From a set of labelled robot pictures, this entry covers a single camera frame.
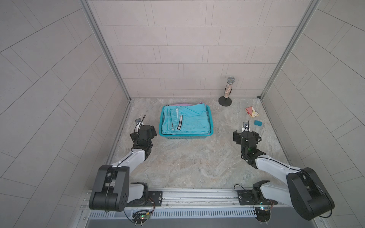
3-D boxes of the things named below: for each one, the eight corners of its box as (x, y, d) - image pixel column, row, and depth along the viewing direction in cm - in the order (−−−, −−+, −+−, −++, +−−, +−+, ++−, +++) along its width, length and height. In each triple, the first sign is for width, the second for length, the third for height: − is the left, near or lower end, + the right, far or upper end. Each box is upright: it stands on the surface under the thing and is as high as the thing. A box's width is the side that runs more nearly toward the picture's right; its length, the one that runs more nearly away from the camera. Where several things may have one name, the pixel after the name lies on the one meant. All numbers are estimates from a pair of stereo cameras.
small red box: (251, 118, 107) (252, 116, 105) (244, 110, 112) (245, 107, 110) (258, 115, 108) (259, 113, 106) (250, 107, 113) (251, 105, 111)
